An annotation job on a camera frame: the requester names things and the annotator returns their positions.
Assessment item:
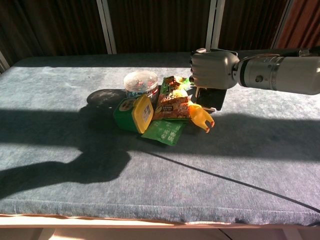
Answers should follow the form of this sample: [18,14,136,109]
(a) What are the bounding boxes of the blue-grey velvet table cloth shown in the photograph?
[0,51,320,227]

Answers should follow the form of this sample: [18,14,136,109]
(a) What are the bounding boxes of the green box with yellow lid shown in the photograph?
[113,94,155,135]

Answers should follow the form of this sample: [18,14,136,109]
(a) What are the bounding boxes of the orange-brown curtain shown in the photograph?
[275,0,320,50]

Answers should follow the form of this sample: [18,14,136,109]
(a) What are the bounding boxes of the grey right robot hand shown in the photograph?
[188,48,241,90]

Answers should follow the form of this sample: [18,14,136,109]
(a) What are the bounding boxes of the black smartphone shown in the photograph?
[194,48,239,112]

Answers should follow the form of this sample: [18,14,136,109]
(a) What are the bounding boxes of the orange green snack bag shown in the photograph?
[151,75,192,122]

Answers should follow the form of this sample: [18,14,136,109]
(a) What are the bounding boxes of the yellow rubber chicken toy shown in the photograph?
[187,103,216,134]

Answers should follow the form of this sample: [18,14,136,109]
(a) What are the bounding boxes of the wooden table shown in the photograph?
[0,213,320,240]

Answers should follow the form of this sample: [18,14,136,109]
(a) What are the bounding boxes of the green sachet packet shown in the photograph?
[140,119,187,147]

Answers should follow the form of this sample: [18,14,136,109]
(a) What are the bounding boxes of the clear round plastic container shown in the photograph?
[123,70,159,100]

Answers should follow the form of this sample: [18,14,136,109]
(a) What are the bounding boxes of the white frame post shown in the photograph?
[96,0,118,55]
[270,0,294,50]
[205,0,226,52]
[0,50,11,74]

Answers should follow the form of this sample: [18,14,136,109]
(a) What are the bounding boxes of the dark pleated curtain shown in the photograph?
[106,0,212,54]
[217,0,288,52]
[0,0,109,66]

